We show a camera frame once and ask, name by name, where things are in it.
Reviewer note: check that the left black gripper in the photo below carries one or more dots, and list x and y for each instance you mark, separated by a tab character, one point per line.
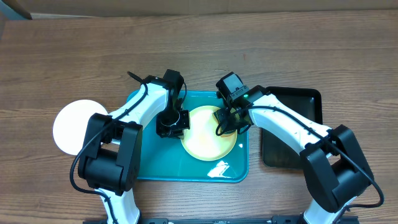
177	132

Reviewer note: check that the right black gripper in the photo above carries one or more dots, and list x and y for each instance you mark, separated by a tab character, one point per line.
229	127

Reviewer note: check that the green rimmed plate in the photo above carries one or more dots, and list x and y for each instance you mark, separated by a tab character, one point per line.
201	141

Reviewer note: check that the white plate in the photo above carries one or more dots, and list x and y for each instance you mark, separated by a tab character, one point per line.
70	125

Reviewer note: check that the green and yellow sponge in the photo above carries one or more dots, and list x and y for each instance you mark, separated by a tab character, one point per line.
225	122

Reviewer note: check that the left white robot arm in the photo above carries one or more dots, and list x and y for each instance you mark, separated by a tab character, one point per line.
109	161

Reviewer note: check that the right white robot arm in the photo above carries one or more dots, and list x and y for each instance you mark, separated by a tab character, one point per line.
335	168

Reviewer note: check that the teal plastic tray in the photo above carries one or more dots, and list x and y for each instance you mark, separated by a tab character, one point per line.
166	158

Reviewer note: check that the black water tray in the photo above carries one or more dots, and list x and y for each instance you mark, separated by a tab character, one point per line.
304	101

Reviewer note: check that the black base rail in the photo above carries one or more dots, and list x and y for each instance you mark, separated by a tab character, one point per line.
277	219

